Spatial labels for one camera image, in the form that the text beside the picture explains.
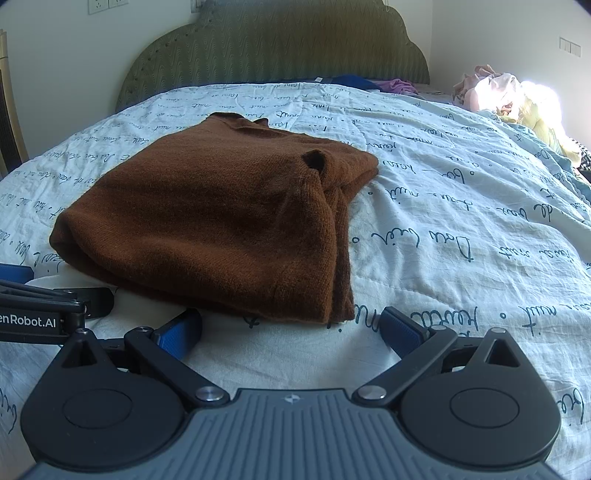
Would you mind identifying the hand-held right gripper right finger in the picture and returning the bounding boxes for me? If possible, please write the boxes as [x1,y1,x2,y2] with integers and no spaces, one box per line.
[353,305,525,409]

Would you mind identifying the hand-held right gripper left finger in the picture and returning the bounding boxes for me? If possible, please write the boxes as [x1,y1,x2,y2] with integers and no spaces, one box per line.
[60,308,230,409]

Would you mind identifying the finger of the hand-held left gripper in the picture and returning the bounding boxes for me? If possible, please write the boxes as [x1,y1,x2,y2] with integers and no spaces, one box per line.
[0,278,115,320]
[0,263,34,283]

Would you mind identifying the brown knit sweater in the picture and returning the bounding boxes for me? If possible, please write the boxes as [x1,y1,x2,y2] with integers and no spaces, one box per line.
[48,112,380,325]

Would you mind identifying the white script printed blanket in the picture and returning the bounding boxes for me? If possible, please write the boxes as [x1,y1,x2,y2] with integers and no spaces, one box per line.
[0,82,591,480]

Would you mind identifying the gold tower fan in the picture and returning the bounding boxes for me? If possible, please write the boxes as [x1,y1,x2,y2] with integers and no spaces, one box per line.
[0,28,26,178]

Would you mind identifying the purple cloth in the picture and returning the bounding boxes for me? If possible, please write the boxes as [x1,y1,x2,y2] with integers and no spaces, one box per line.
[376,78,419,95]

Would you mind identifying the blue cloth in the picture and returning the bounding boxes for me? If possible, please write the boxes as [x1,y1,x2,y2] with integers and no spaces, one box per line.
[323,75,382,90]

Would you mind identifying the yellow cloth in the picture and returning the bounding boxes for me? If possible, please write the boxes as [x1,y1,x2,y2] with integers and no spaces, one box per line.
[517,83,585,162]

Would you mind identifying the green padded headboard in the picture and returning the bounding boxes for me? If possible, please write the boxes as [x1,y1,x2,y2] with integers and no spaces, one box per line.
[115,0,431,112]

